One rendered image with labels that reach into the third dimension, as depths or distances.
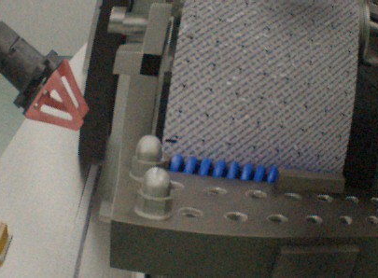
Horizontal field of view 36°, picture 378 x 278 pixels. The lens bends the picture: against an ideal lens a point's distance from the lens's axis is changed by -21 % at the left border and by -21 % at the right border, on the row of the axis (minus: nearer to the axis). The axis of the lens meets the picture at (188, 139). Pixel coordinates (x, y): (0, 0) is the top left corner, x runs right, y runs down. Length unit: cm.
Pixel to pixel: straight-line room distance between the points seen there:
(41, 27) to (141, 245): 595
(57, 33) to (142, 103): 565
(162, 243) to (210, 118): 21
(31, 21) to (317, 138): 586
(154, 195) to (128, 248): 6
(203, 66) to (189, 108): 5
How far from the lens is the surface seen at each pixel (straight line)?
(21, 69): 79
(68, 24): 648
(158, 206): 65
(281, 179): 77
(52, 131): 130
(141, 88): 88
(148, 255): 65
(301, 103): 81
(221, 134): 81
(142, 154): 73
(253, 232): 65
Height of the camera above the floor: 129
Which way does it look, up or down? 17 degrees down
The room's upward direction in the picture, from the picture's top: 8 degrees clockwise
